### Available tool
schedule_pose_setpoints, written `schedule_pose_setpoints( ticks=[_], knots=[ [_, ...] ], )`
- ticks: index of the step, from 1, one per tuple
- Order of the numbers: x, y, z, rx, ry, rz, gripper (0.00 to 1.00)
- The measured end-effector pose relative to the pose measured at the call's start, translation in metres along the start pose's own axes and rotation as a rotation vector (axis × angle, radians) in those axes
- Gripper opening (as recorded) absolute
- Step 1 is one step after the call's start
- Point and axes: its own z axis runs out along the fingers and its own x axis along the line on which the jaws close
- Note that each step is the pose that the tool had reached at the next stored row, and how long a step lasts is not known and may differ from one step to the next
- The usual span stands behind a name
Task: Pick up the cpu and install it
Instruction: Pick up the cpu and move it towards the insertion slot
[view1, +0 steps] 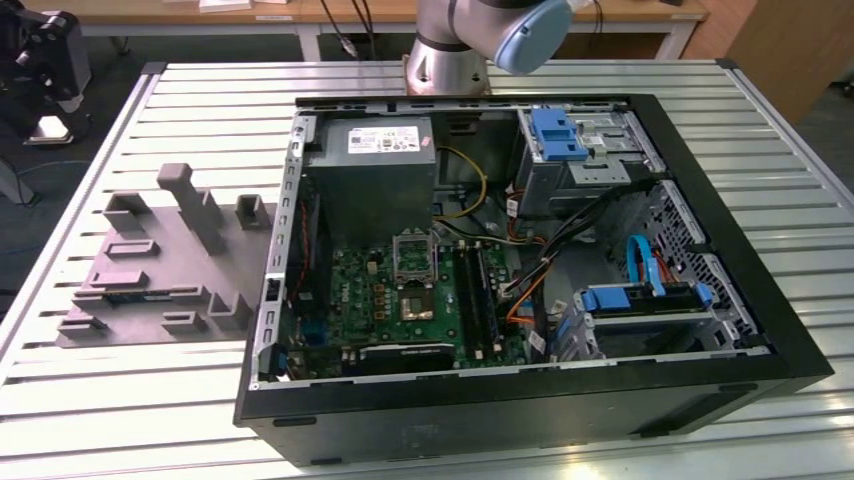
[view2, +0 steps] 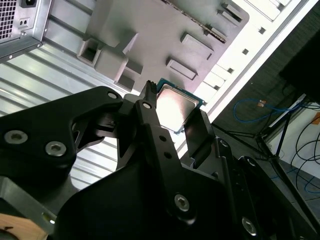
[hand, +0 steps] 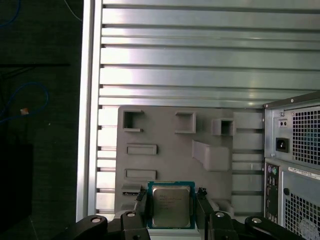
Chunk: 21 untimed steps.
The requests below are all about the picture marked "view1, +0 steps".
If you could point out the black RAM slot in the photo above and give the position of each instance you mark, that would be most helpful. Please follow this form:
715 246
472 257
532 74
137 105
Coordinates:
467 295
485 295

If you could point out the wooden desk with white frame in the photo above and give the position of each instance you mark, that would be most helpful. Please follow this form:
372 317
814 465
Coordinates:
640 15

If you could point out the grey power supply unit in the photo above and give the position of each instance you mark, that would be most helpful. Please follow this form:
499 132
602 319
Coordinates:
373 190

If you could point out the black PC case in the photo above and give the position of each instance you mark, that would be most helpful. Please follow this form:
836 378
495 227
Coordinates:
467 430

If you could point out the blue plastic drive bracket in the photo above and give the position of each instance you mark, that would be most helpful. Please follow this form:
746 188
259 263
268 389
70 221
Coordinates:
554 135

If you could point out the small white box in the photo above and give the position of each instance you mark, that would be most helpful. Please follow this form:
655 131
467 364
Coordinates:
223 5

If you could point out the green motherboard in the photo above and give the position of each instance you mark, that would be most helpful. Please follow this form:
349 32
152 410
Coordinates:
353 295

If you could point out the CPU socket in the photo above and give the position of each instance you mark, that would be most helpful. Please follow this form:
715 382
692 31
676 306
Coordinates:
416 306

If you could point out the hard disk in blue carrier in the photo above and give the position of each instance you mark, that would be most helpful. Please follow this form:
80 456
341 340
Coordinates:
610 300

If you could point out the white furniture leg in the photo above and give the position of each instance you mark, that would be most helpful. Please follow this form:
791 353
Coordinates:
13 185

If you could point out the silver metal drive cage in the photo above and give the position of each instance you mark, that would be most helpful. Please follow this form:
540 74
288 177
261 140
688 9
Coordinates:
594 172

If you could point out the silver CPU chip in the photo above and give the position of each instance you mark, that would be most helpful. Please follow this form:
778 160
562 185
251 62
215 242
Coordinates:
49 127

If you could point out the silver metal disk bay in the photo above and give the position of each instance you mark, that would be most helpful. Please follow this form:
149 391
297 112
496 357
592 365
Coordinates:
723 325

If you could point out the grey parts rack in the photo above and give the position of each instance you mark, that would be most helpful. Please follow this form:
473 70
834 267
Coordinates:
173 265

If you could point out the black graphics card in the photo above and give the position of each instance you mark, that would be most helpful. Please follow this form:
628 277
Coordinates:
407 355

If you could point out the brown wooden cabinet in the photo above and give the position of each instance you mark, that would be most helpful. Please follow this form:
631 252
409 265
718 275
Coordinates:
787 50

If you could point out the RAM stick with blue label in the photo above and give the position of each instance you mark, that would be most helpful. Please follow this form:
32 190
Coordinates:
136 299

